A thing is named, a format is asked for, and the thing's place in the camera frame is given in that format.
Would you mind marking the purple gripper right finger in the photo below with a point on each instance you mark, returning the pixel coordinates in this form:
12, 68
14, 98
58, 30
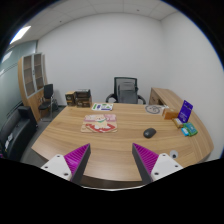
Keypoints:
152, 166

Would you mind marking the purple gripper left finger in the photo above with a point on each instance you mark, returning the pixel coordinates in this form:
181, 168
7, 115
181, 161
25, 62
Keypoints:
71, 166

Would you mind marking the dark grey computer mouse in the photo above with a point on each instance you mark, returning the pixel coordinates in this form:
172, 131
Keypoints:
149, 133

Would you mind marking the cartoon printed mouse pad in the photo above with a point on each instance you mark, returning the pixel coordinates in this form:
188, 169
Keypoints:
99, 123

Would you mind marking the white round desk grommet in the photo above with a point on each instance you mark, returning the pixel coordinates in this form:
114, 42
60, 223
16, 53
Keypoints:
174, 154

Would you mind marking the small blue packet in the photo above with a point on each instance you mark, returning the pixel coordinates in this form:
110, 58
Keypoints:
185, 132

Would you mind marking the small tan box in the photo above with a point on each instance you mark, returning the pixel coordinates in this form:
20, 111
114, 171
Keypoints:
177, 122

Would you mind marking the orange cardboard box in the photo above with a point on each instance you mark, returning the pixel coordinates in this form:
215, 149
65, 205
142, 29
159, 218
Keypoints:
169, 113

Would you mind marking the white green sticker sheet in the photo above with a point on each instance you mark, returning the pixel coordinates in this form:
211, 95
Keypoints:
102, 107

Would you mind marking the black visitor chair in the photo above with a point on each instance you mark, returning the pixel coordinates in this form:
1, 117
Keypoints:
47, 99

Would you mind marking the purple standing sign card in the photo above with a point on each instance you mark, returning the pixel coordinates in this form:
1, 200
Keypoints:
185, 112

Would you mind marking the wooden side desk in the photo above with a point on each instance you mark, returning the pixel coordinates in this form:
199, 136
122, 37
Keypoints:
160, 96

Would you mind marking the dark stacked boxes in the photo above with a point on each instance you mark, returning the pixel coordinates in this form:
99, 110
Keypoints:
83, 98

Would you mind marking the brown cardboard box left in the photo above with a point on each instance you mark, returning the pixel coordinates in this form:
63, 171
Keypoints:
70, 98

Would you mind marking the black sofa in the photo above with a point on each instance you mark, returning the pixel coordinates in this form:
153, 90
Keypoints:
17, 132

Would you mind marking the black mesh office chair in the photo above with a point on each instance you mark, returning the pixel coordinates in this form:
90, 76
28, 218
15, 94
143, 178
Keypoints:
126, 91

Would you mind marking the wooden glass-door cabinet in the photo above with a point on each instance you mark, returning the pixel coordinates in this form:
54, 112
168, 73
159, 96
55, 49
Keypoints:
32, 79

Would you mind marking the ceiling light panel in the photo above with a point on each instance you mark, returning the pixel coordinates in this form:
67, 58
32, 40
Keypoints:
20, 34

